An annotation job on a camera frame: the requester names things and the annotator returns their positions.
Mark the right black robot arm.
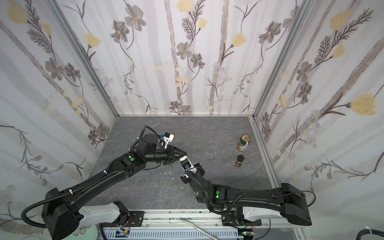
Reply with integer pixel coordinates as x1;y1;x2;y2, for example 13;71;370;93
181;163;312;226

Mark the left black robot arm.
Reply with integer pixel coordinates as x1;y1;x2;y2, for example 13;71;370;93
42;134;187;240

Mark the small dark spice bottle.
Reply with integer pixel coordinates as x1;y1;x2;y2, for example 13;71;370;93
235;155;245;168

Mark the green beer can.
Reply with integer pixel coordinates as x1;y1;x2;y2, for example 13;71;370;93
238;135;250;152

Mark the green floral plate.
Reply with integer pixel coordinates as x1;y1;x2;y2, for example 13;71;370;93
70;225;98;240

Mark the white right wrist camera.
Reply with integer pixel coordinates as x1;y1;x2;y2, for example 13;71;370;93
181;158;197;174

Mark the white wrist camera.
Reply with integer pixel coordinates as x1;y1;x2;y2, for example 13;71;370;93
161;132;175;149
181;158;197;174

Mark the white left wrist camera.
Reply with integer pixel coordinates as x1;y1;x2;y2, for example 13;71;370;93
161;132;175;149

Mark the white slotted cable duct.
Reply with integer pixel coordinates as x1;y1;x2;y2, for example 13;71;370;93
104;228;244;240

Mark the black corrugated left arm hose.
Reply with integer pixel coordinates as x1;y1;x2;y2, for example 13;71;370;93
20;176;109;229

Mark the black cable bottom right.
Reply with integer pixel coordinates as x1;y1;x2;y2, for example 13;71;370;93
355;228;384;240

